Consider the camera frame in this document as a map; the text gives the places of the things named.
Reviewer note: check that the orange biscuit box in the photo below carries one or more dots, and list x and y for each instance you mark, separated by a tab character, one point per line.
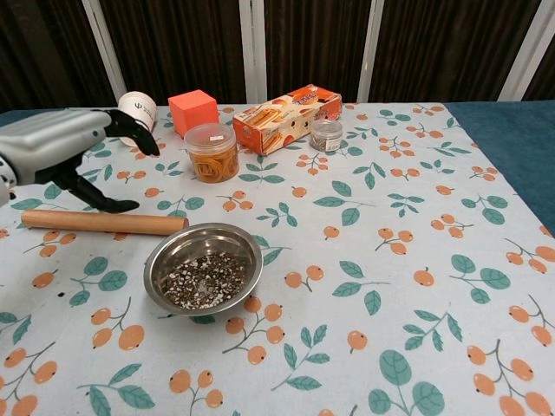
277	125

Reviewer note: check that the fruit and leaf print tablecloth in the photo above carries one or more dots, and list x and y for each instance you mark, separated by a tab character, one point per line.
347	260

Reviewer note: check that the silver and black left robot hand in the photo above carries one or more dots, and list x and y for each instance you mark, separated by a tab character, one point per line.
47	143

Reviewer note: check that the dark brown curtain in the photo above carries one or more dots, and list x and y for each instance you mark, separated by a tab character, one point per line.
182	43

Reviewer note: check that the small clear jar of pins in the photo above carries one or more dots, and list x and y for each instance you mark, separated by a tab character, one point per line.
326	136

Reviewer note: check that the clear jar of rubber bands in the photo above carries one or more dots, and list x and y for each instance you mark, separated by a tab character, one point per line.
212	160

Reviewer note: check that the wooden rolling pin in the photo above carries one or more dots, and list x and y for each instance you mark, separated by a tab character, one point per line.
108	222

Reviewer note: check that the white frame pole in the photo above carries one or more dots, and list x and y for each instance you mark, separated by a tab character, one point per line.
526	52
252	52
104	52
370	52

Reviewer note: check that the stainless steel bowl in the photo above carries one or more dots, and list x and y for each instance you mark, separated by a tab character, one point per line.
195	242

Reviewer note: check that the white paper cup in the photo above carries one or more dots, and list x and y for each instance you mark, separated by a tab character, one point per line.
139	106

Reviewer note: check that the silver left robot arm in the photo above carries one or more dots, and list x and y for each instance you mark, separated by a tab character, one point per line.
5	172

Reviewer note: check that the orange foam cube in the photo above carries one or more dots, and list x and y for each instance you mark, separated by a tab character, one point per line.
191	112

